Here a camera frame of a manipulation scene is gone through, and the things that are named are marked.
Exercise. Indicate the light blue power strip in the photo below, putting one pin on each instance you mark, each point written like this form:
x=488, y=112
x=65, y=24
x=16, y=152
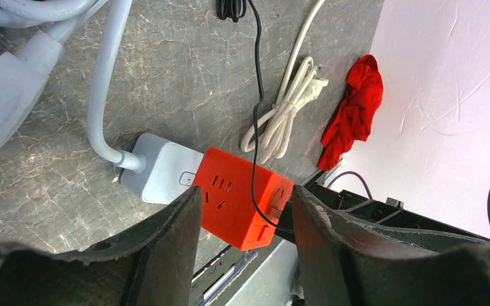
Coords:
x=169, y=171

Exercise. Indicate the red cloth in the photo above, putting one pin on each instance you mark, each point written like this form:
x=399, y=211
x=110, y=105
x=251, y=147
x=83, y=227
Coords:
x=353, y=119

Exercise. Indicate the red cube socket adapter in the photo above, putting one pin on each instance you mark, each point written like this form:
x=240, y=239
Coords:
x=241, y=202

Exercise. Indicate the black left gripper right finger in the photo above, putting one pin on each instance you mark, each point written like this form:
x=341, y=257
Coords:
x=388, y=262

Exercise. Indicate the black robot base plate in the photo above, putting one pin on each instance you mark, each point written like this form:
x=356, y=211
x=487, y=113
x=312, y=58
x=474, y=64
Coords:
x=355, y=211

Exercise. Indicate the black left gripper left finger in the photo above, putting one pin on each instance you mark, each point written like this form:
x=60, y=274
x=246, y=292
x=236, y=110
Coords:
x=150, y=263

